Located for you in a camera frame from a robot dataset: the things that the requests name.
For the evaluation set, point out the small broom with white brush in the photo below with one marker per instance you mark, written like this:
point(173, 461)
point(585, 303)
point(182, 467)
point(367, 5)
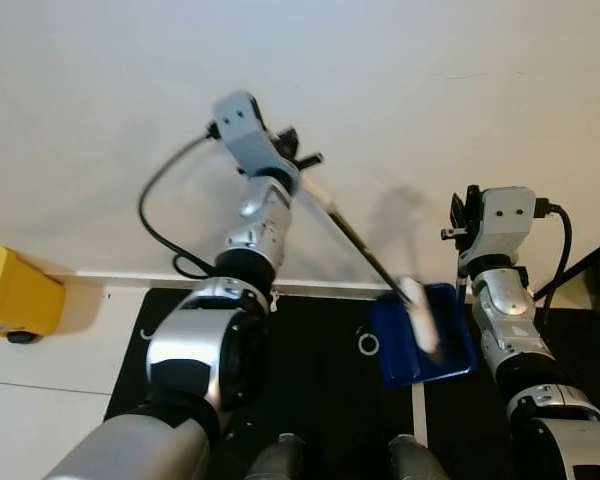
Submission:
point(420, 315)

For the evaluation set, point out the blue plastic dustpan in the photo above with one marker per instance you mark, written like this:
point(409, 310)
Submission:
point(395, 345)

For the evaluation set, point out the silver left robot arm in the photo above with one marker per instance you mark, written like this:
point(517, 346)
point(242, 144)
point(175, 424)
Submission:
point(195, 350)

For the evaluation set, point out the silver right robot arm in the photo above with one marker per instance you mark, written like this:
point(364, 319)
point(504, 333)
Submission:
point(510, 320)

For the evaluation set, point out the black floor mat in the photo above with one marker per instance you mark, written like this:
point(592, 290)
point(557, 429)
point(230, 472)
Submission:
point(320, 400)

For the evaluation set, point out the black door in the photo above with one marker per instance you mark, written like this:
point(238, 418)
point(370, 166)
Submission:
point(578, 272)

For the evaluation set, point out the small white hook piece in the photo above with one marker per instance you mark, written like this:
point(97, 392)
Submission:
point(276, 300)

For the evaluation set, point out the white tape strip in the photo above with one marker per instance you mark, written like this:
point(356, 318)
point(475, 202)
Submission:
point(419, 410)

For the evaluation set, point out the dark right robot leg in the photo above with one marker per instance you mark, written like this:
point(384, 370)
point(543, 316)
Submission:
point(415, 460)

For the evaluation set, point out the yellow plastic box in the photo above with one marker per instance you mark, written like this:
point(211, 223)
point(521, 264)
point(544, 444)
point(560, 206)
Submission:
point(15, 290)

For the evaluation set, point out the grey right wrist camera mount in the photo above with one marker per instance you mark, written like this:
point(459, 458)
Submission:
point(505, 220)

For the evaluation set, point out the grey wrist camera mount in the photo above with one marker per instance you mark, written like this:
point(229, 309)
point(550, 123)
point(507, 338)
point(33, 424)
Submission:
point(505, 220)
point(242, 125)

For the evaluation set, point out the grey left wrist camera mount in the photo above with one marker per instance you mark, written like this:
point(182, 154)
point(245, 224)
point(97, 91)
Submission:
point(242, 125)

